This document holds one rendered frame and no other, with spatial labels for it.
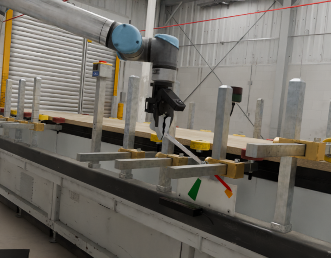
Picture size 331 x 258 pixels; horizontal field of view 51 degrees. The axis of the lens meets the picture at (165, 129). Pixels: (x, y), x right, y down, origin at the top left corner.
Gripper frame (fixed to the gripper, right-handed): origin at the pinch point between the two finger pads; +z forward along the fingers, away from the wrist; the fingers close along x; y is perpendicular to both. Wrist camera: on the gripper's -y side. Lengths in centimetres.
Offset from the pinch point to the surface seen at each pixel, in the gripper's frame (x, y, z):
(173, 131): -8.3, 2.7, -2.0
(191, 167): 12.0, -26.0, 6.1
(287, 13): -692, 333, -270
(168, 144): -6.4, 2.7, 3.2
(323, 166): -27, -48, 3
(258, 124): -115, 31, -6
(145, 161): 8.1, -1.1, 8.7
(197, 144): -19.0, -1.3, 2.5
